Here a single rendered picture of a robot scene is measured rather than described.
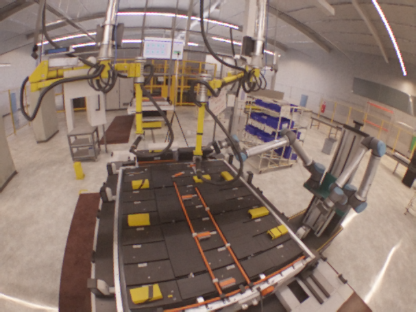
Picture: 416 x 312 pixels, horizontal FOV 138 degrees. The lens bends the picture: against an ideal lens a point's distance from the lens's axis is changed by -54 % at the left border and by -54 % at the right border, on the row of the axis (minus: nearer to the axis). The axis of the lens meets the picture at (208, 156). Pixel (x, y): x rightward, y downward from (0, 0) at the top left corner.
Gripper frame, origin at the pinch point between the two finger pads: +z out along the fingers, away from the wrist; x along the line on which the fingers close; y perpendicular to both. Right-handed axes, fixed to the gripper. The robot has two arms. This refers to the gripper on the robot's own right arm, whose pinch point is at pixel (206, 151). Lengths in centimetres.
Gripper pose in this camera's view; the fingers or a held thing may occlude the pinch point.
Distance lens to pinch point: 170.4
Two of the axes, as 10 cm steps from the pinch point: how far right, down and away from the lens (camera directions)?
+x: 4.1, 8.0, 4.4
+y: 1.0, 4.4, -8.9
